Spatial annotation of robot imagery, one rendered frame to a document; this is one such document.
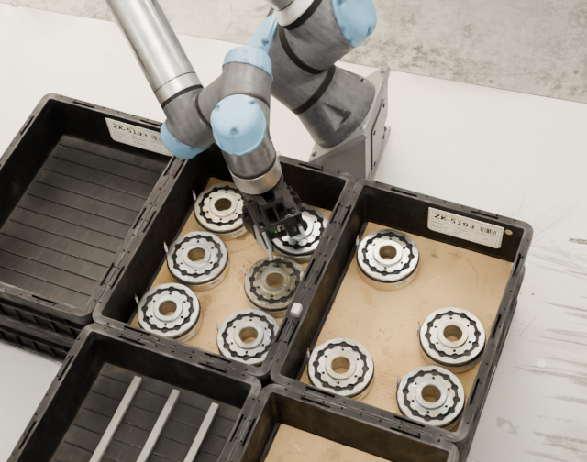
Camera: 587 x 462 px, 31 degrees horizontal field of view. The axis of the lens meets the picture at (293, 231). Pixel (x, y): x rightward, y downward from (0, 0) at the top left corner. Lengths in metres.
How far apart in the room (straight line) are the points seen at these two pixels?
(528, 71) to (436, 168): 1.19
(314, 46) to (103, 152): 0.45
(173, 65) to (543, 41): 1.81
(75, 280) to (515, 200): 0.82
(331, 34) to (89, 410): 0.73
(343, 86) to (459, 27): 1.44
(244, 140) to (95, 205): 0.49
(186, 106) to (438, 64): 1.65
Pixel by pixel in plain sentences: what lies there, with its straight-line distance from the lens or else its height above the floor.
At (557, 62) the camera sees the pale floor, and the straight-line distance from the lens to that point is 3.25.
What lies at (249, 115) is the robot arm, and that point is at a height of 1.21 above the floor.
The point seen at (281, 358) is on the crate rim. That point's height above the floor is 0.93.
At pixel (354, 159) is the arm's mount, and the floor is 0.80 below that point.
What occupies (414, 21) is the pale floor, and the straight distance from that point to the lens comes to 3.34.
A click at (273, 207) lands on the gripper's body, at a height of 1.03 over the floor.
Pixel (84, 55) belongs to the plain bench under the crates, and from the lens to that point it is 2.36.
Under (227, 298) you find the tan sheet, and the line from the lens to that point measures 1.76.
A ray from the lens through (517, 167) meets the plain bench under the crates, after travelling 2.08.
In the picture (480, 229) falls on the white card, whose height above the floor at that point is 0.90.
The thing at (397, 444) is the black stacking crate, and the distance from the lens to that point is 1.56.
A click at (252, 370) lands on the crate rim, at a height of 0.93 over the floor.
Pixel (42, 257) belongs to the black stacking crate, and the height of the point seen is 0.83.
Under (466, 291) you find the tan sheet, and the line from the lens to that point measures 1.76.
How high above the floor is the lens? 2.33
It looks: 55 degrees down
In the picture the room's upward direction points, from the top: 7 degrees counter-clockwise
